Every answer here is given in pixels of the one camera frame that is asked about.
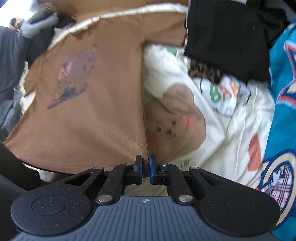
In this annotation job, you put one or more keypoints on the brown cardboard sheet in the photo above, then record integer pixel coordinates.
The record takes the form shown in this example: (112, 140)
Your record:
(86, 7)

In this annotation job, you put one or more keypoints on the small brown plush toy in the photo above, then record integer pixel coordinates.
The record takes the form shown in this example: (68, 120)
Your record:
(15, 23)

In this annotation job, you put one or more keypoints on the dark grey pillow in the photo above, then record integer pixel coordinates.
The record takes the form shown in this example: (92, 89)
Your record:
(14, 49)

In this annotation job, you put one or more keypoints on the black knit garment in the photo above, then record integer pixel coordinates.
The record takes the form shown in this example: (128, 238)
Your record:
(234, 37)

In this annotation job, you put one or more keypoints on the leopard print cloth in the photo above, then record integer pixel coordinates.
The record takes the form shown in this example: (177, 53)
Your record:
(203, 70)

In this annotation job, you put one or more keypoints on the black clothes pile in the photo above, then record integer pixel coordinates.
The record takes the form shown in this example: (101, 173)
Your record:
(42, 40)

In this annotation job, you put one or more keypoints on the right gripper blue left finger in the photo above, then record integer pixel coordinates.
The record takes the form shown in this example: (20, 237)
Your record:
(106, 187)

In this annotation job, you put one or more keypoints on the cream bear print duvet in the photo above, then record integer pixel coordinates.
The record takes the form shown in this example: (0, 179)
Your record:
(222, 128)

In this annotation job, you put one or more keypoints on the brown printed t-shirt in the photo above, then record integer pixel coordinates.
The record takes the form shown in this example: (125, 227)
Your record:
(88, 107)

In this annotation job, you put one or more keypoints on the grey garment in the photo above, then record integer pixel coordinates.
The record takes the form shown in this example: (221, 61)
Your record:
(11, 113)

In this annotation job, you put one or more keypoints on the teal printed garment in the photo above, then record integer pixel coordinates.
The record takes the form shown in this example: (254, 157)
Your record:
(278, 166)

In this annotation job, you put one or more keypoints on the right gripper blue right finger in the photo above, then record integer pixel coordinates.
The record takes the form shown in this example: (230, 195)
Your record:
(184, 187)

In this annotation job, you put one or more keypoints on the grey neck pillow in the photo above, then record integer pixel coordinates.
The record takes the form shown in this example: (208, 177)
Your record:
(36, 23)

